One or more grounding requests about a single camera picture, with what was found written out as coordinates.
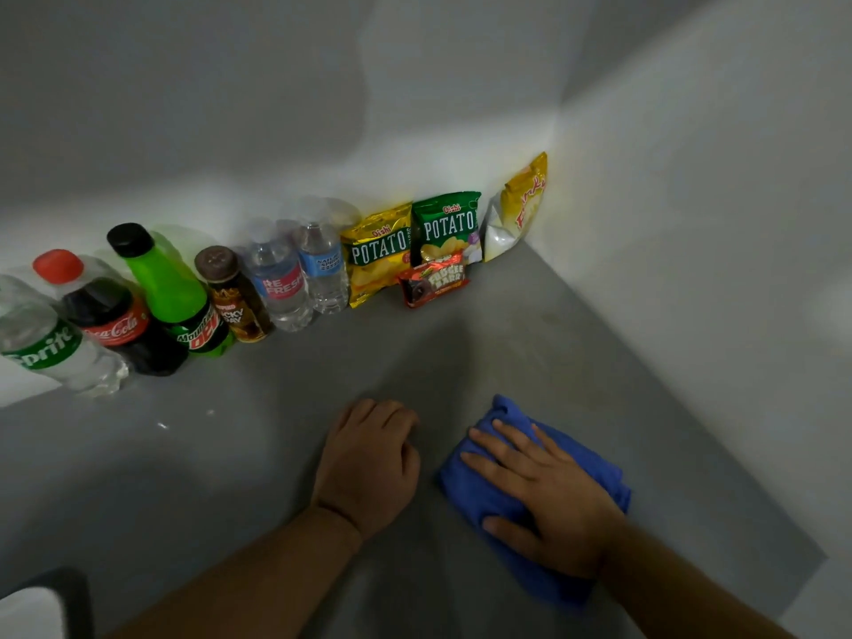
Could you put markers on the person's right hand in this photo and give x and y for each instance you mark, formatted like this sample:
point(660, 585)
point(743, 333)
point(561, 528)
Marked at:
point(559, 505)

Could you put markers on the person's left hand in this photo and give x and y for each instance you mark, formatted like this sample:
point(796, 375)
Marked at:
point(365, 469)

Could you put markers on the person's right little finger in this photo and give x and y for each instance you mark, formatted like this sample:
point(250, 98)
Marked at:
point(544, 440)

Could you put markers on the person's right middle finger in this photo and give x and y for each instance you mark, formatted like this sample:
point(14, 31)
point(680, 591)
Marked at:
point(496, 444)

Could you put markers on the person's right thumb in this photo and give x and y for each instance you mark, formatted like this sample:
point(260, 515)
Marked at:
point(509, 529)

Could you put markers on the person's left thumb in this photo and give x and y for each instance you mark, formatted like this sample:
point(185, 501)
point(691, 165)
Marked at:
point(411, 462)

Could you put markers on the blue cleaning cloth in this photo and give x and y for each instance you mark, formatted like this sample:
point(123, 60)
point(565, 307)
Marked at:
point(486, 485)

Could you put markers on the person's left forearm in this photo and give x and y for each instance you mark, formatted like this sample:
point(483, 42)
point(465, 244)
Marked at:
point(246, 578)

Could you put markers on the person's right forearm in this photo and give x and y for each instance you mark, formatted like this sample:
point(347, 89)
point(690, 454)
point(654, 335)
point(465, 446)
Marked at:
point(685, 588)

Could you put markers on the red fudge bar packet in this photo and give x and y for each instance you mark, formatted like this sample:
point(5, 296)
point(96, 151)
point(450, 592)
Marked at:
point(434, 280)

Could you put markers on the yellow potato chip bag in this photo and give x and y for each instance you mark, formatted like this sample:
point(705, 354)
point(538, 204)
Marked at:
point(376, 256)

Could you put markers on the water bottle with blue label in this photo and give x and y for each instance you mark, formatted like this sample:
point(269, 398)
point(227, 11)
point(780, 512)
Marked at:
point(322, 266)

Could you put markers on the green potato chip bag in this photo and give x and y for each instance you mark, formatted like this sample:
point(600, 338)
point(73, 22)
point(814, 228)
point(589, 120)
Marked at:
point(444, 226)

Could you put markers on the water bottle with red label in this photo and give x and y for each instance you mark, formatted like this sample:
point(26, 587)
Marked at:
point(279, 279)

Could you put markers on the yellow and white snack bag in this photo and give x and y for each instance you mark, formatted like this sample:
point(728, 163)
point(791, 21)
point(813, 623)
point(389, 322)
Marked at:
point(516, 209)

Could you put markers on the brown chocolate drink bottle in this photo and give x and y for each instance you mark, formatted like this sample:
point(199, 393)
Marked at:
point(236, 299)

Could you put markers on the green soda bottle black cap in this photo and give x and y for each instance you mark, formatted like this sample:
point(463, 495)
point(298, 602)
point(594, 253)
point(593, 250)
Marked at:
point(173, 292)

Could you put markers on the cola bottle with red cap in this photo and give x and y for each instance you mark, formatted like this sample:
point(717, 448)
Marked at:
point(110, 312)

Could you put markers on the clear lemon-lime soda bottle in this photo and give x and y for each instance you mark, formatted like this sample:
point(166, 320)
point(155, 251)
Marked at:
point(46, 342)

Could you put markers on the black object with white surface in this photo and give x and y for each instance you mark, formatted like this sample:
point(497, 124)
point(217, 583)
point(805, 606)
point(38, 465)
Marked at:
point(46, 608)

